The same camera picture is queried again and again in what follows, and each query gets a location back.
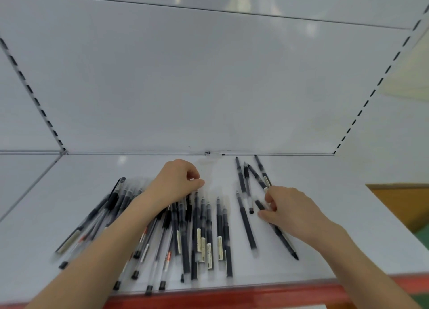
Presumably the orange wooden board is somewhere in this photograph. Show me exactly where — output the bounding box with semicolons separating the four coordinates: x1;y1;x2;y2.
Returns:
365;183;429;233

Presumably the person's right hand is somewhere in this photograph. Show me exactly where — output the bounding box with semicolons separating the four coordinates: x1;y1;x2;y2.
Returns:
258;186;336;245

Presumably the white slotted shelf upright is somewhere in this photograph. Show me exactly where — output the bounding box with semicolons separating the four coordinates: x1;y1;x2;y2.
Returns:
333;16;423;156
0;37;67;152

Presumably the red shelf edge strip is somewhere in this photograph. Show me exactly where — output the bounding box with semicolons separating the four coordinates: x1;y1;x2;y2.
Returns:
0;273;429;309

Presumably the black gel pen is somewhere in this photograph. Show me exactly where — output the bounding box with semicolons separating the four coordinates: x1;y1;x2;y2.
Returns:
243;161;254;215
254;154;273;187
255;200;299;261
235;157;246;195
247;164;269;189
236;191;257;251

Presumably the person's right forearm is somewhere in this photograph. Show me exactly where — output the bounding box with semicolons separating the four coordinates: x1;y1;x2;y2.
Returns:
313;220;423;309

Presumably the person's left forearm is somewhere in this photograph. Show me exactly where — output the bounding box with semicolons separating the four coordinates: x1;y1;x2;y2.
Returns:
25;190;168;309

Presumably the pile of black pens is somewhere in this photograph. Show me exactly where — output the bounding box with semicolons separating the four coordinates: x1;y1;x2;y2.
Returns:
50;176;234;296

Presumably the white metal shelf unit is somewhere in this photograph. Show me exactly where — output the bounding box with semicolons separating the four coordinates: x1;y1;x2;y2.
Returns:
0;0;429;309

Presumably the person's left hand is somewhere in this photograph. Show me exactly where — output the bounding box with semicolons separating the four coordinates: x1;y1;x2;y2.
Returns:
145;159;205;208

